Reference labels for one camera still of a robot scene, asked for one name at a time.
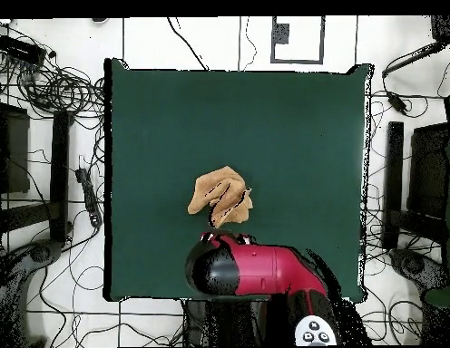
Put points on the tan terry towel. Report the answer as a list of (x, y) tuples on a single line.
[(210, 188)]

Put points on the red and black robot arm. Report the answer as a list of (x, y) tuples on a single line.
[(257, 268)]

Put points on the dark green table cloth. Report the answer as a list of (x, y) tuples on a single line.
[(283, 145)]

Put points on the black power strip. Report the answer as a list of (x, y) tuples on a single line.
[(89, 195)]

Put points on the black metal stand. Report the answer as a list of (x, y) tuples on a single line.
[(395, 174), (60, 174)]

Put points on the black wheeled stand leg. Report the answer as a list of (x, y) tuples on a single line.
[(413, 264), (41, 252)]

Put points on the black power adapter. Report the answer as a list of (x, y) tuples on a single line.
[(397, 102)]

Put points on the black rod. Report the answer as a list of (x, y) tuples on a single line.
[(413, 58)]

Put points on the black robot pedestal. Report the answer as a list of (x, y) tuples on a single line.
[(228, 322)]

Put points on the black network switch box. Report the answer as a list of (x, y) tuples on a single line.
[(21, 49)]

